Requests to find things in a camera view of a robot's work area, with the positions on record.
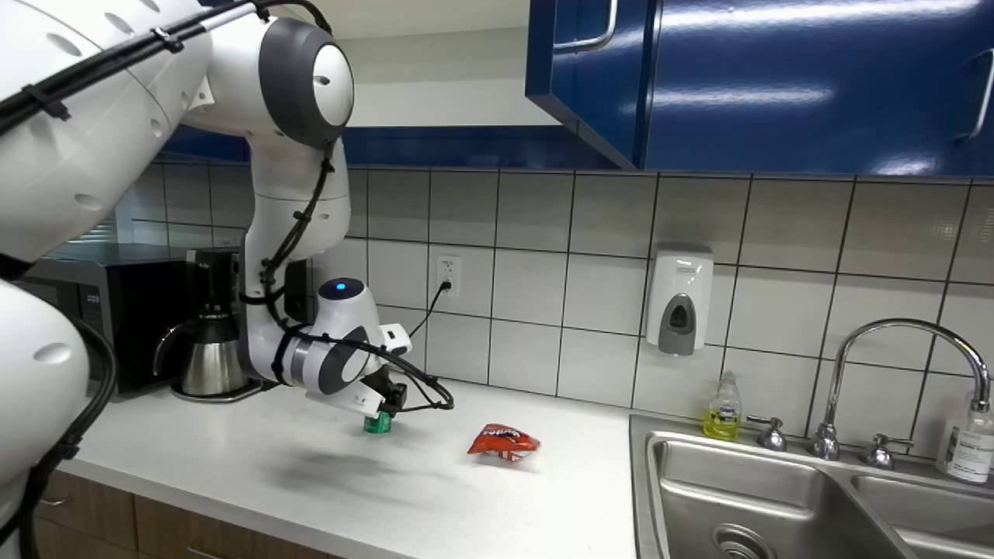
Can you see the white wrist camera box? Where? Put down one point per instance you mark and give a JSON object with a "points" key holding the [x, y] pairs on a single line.
{"points": [[395, 338]]}

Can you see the yellow dish soap bottle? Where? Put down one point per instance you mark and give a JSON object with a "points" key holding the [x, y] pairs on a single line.
{"points": [[726, 412]]}

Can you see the red chips bag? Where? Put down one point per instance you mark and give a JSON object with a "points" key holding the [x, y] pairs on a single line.
{"points": [[503, 442]]}

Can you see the black steel coffee maker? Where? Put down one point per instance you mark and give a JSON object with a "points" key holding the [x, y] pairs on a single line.
{"points": [[215, 287]]}

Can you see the black microwave oven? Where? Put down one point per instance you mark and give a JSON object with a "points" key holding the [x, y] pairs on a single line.
{"points": [[127, 293]]}

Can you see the green soda can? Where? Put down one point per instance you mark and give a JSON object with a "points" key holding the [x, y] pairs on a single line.
{"points": [[381, 423]]}

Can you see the stainless steel double sink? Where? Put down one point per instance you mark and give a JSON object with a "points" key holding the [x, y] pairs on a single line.
{"points": [[698, 498]]}

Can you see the white soap dispenser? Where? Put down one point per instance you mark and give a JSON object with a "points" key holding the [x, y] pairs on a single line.
{"points": [[677, 299]]}

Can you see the blue cupboard door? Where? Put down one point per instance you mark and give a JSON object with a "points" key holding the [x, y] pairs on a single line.
{"points": [[588, 70]]}

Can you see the wooden base drawer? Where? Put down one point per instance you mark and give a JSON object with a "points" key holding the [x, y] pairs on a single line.
{"points": [[86, 521]]}

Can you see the white hand soap bottle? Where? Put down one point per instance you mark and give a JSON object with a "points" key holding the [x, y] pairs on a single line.
{"points": [[966, 445]]}

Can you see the chrome sink faucet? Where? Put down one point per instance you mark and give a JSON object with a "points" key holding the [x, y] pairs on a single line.
{"points": [[881, 376]]}

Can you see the steel coffee carafe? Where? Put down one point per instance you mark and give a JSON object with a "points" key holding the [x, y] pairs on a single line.
{"points": [[203, 358]]}

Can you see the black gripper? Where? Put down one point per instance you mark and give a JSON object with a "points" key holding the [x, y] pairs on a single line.
{"points": [[392, 392]]}

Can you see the white wall outlet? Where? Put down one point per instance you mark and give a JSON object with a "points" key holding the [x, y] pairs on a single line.
{"points": [[448, 269]]}

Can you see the blue upper cupboard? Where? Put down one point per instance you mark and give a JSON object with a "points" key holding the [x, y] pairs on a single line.
{"points": [[887, 87]]}

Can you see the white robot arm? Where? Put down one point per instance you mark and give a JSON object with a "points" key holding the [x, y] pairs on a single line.
{"points": [[91, 98]]}

